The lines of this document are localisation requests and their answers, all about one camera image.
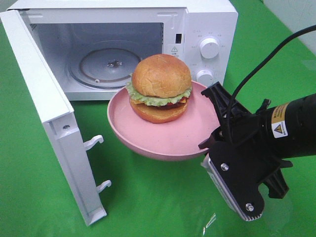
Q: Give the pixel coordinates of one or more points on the white microwave knob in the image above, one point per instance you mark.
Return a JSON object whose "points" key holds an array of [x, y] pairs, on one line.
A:
{"points": [[205, 77], [209, 48]]}

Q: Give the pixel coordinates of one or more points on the white microwave oven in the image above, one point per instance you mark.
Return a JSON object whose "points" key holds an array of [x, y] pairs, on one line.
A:
{"points": [[66, 28]]}

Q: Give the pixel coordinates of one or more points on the burger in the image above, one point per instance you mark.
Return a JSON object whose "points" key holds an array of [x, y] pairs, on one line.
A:
{"points": [[160, 88]]}

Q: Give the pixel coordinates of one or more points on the upper white microwave knob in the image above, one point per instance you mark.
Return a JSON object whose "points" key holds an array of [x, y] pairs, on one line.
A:
{"points": [[209, 48]]}

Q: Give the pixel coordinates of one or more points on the white microwave door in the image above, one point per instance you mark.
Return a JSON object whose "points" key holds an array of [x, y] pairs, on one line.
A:
{"points": [[57, 117]]}

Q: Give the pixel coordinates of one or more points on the clear tape patch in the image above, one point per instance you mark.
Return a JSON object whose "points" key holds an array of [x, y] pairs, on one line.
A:
{"points": [[195, 215]]}

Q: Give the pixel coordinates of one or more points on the green table mat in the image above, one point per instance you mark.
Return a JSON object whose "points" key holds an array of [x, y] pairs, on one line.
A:
{"points": [[144, 198]]}

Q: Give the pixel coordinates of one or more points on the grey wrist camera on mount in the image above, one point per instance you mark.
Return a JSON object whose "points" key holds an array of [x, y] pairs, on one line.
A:
{"points": [[234, 177]]}

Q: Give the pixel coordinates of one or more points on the lower white microwave knob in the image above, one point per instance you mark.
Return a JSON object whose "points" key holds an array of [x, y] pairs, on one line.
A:
{"points": [[205, 77]]}

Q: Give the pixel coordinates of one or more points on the pink plate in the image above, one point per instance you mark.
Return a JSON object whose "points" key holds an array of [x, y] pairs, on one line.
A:
{"points": [[170, 141]]}

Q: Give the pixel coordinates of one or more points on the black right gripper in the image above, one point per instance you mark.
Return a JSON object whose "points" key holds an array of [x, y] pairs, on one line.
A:
{"points": [[264, 138]]}

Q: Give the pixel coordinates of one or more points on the glass microwave turntable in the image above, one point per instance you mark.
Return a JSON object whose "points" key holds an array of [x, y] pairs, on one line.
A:
{"points": [[105, 68]]}

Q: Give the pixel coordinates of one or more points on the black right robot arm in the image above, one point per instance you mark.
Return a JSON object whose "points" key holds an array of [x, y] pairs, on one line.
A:
{"points": [[304, 124]]}

